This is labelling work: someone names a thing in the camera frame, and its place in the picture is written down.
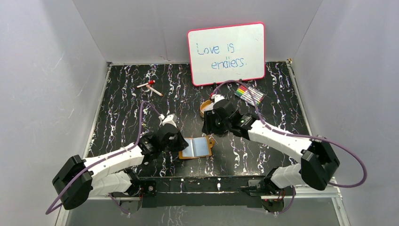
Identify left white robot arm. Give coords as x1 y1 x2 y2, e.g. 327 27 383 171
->
47 123 189 213

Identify tan oval tray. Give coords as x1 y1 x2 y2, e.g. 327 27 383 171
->
200 99 214 118

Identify coloured marker pack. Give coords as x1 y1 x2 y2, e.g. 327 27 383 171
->
235 85 265 107

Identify white marker pen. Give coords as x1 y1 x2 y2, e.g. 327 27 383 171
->
146 85 163 97

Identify red capped marker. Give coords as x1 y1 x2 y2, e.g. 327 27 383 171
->
137 80 155 88

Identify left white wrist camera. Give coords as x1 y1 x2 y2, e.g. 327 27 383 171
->
159 114 177 128

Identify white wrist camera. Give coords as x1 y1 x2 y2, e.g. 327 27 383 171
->
209 94 225 109
159 114 177 128

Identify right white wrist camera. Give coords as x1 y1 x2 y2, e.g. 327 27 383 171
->
209 94 225 109

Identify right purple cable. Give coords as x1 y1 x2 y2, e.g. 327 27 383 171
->
210 80 367 189

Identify purple cable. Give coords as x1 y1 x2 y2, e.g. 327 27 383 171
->
45 100 166 215
210 80 367 189

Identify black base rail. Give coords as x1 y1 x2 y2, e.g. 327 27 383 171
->
141 176 270 208

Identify white board pink frame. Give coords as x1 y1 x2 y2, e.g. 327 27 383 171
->
187 22 266 86

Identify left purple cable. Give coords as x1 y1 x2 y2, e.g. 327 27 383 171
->
45 100 166 215

